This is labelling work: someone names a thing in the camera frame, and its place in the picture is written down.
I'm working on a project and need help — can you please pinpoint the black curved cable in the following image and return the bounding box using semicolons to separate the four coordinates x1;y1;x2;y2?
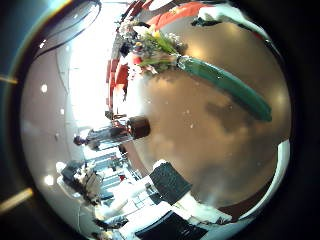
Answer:
35;0;103;58

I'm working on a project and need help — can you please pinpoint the bouquet with green stem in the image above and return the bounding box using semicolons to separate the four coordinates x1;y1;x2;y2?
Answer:
116;19;273;123

